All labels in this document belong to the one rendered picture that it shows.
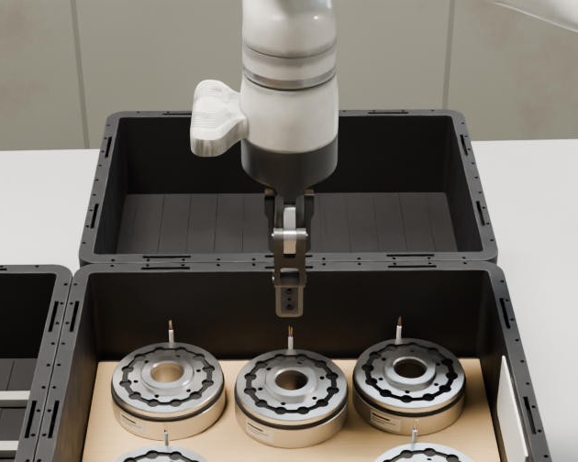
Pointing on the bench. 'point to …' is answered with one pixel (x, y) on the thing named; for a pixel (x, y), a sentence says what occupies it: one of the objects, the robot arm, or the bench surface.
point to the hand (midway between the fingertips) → (289, 278)
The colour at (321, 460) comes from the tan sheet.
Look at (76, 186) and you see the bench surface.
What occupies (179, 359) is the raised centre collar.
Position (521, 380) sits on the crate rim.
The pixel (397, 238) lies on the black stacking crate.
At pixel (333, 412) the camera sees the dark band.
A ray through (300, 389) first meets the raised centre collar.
